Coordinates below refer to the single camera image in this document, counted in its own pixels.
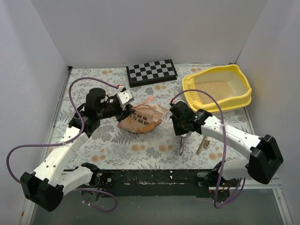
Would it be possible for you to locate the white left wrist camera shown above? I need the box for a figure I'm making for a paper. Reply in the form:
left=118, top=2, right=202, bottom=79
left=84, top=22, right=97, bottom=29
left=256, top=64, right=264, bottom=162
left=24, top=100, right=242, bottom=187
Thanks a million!
left=116, top=86, right=134, bottom=105

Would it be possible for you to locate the floral patterned table mat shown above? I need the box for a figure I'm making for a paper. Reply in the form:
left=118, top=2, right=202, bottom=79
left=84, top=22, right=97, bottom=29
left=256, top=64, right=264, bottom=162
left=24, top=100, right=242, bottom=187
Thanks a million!
left=51, top=67, right=242, bottom=169

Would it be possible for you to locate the silver metal scoop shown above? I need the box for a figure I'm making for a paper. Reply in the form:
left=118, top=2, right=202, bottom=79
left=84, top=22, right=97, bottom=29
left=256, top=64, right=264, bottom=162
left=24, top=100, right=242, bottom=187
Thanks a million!
left=179, top=132, right=192, bottom=156

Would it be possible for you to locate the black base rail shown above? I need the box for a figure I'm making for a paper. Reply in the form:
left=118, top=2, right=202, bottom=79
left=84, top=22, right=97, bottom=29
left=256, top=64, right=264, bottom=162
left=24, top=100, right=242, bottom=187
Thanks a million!
left=77, top=164, right=235, bottom=200

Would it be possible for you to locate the small brown wooden ruler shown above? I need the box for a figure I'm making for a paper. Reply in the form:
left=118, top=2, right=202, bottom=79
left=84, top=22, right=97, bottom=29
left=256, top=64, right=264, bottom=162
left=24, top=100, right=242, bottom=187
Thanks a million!
left=196, top=135, right=210, bottom=155

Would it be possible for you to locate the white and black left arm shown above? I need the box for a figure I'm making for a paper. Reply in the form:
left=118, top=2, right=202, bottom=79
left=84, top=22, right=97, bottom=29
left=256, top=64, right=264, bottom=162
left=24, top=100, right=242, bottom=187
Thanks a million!
left=20, top=87, right=134, bottom=212

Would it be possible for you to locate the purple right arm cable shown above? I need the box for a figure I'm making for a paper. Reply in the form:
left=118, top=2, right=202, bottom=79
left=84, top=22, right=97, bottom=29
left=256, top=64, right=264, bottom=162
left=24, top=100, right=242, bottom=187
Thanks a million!
left=170, top=90, right=246, bottom=209

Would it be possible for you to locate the pink cat litter bag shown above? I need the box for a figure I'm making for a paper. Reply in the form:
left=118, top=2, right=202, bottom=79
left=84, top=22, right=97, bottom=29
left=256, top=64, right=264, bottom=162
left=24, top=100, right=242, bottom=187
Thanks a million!
left=117, top=96, right=169, bottom=134

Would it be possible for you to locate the black and silver chessboard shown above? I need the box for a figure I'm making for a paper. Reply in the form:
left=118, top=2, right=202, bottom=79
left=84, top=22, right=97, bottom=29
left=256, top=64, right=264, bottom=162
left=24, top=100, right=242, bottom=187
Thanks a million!
left=126, top=59, right=178, bottom=88

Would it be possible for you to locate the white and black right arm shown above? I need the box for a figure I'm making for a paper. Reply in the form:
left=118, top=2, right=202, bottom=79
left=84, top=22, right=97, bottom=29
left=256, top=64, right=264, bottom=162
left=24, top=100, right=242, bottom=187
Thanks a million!
left=170, top=101, right=284, bottom=186

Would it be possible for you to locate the yellow and white litter box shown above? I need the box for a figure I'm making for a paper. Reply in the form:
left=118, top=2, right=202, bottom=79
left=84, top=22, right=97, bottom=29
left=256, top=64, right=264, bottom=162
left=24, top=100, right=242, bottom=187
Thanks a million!
left=182, top=64, right=252, bottom=113

